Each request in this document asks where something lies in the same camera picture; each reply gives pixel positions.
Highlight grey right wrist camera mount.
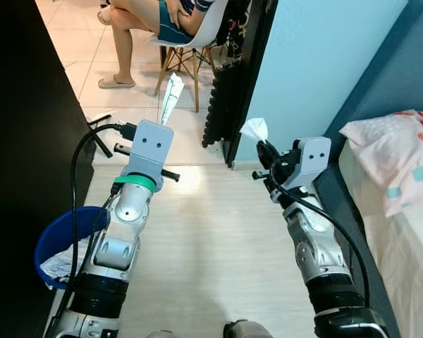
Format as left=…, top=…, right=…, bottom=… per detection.
left=290, top=137, right=332, bottom=189

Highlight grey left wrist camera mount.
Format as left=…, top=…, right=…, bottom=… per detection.
left=125, top=120, right=175, bottom=191

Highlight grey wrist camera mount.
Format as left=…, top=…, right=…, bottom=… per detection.
left=290, top=137, right=332, bottom=189
left=125, top=120, right=175, bottom=191

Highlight beige slipper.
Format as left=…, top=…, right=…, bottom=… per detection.
left=97, top=6, right=114, bottom=25
left=97, top=75, right=136, bottom=90

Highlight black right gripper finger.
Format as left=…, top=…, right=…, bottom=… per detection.
left=257, top=139, right=278, bottom=170

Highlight blue padded headboard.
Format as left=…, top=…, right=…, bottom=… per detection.
left=323, top=0, right=423, bottom=142

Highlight crumpled white plastic trash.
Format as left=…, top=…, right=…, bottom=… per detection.
left=41, top=243, right=92, bottom=281

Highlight pink pillow orange spots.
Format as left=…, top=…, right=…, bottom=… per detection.
left=338, top=109, right=423, bottom=218

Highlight white chair wooden legs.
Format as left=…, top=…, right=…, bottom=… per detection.
left=147, top=0, right=230, bottom=113

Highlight white power strip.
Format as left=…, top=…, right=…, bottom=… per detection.
left=85, top=111, right=115, bottom=127

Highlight black door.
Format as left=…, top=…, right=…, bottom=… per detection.
left=224, top=0, right=279, bottom=168

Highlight dark blue bed base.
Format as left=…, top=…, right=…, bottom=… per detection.
left=312, top=137, right=403, bottom=338

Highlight black ribbed foam mat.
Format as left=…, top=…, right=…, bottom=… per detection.
left=202, top=62, right=242, bottom=149

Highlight blue plastic bin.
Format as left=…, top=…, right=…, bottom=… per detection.
left=34, top=206, right=112, bottom=291

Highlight beige mattress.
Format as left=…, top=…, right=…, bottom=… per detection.
left=338, top=141, right=423, bottom=338

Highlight black cabinet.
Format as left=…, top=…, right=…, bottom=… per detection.
left=0, top=0, right=98, bottom=338

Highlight grey robot right leg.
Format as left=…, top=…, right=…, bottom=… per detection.
left=223, top=319, right=274, bottom=338

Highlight seated person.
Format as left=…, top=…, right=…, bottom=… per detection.
left=97, top=0, right=219, bottom=90

